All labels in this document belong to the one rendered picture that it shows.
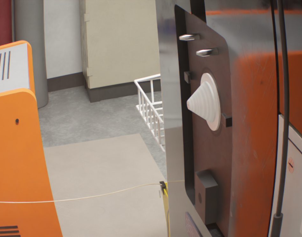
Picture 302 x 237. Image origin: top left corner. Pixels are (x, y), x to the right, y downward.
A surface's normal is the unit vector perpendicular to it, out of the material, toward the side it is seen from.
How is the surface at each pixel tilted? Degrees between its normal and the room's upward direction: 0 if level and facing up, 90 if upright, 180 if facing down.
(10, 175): 90
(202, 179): 0
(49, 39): 90
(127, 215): 0
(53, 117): 0
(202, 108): 91
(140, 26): 90
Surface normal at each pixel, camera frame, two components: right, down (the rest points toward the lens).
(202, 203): -0.97, 0.15
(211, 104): -0.43, 0.22
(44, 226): 0.24, 0.38
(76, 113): -0.07, -0.91
